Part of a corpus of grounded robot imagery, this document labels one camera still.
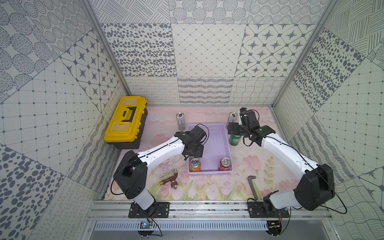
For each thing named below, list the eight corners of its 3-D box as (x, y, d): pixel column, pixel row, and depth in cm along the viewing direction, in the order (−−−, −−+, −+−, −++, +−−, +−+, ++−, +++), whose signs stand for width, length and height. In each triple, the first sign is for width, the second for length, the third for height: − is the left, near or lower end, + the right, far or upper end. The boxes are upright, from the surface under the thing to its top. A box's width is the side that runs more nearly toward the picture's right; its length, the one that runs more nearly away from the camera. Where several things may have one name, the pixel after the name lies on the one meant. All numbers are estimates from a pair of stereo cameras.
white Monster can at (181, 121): (178, 131, 108) (175, 118, 96) (178, 126, 111) (176, 112, 99) (185, 131, 108) (183, 118, 96) (185, 126, 111) (184, 112, 99)
